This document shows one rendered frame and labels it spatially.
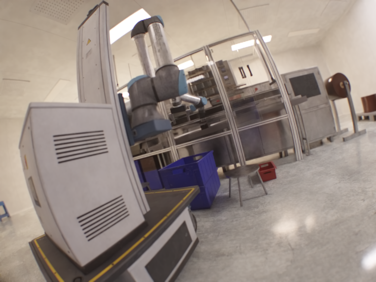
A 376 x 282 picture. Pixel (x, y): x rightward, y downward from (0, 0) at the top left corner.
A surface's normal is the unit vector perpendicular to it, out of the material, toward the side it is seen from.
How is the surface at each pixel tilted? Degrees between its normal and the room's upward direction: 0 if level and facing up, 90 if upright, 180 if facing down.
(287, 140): 90
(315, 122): 90
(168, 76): 80
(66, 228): 90
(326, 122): 90
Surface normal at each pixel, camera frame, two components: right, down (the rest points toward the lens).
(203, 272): -0.28, -0.96
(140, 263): 0.88, -0.25
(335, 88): -0.32, 0.10
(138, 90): 0.00, 0.00
